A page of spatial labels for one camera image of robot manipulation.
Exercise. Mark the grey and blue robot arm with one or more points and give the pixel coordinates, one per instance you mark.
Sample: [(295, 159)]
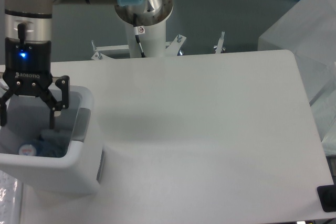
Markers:
[(37, 14)]

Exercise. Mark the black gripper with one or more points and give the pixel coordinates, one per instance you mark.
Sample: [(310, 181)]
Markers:
[(27, 72)]

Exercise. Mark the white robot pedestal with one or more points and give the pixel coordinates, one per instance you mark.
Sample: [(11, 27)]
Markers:
[(152, 40)]

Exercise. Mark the translucent white plastic box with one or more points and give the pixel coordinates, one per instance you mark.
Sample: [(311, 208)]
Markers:
[(308, 31)]

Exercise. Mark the clear plastic wrapper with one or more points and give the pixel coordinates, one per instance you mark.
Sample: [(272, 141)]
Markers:
[(56, 138)]

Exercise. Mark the white base frame bracket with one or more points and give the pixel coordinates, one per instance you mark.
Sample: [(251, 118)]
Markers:
[(173, 48)]

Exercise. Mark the white trash can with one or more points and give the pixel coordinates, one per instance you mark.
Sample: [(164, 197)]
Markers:
[(79, 171)]

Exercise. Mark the clear plastic sheet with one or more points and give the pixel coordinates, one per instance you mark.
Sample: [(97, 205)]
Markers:
[(11, 198)]

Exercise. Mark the black device at edge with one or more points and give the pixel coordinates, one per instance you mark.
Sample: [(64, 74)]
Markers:
[(326, 195)]

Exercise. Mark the clear plastic water bottle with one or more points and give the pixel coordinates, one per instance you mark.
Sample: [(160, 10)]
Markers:
[(41, 148)]

